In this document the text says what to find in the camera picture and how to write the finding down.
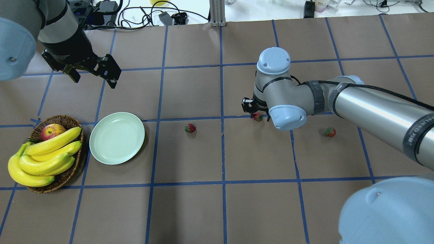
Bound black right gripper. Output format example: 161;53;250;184
241;96;270;119

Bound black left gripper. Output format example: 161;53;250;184
41;42;121;89

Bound red strawberry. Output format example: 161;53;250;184
184;123;197;133
252;112;262;122
325;127;336;137

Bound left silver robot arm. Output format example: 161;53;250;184
0;0;121;88

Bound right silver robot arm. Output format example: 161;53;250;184
241;47;434;244

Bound light green plate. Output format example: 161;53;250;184
89;112;145;165

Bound woven wicker basket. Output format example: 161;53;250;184
24;115;84;194

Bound red strawberry on tape line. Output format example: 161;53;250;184
184;123;197;133

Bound red apple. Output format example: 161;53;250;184
41;123;66;141

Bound grey power adapter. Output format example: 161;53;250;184
158;12;175;26

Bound yellow banana bunch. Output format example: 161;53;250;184
7;127;81;187

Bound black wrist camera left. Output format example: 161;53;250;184
66;0;123;29

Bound aluminium frame post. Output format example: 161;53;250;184
209;0;226;27

